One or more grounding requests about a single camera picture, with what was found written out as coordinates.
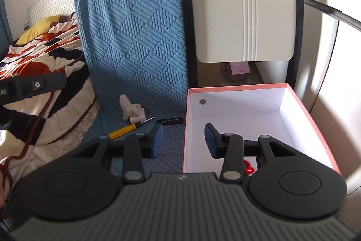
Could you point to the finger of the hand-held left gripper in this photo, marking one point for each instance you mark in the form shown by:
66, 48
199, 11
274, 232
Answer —
48, 83

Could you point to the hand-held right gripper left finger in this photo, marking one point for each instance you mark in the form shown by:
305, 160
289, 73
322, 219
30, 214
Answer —
158, 142

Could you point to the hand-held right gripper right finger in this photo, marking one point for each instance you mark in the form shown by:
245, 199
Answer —
210, 142

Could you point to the pink cardboard box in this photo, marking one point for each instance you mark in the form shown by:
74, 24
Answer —
253, 111

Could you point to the black usb stick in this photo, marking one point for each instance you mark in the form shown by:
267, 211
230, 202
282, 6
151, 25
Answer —
169, 121

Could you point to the crumpled white tissue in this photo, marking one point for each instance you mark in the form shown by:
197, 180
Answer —
131, 111

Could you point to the small red plastic piece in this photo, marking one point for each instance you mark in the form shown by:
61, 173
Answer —
248, 168

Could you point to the yellow pillow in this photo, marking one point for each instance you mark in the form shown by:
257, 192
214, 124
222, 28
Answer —
36, 30

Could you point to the beige lace cloth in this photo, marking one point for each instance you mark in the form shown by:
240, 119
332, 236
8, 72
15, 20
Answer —
84, 122

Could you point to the small pink carton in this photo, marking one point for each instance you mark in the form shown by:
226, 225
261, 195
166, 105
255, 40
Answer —
238, 70

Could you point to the white quilted headboard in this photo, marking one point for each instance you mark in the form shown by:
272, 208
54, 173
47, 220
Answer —
50, 3

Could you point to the blue quilted cover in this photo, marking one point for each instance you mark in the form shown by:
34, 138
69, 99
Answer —
132, 32

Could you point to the dark curved rail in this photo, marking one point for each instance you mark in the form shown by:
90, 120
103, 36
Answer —
332, 11

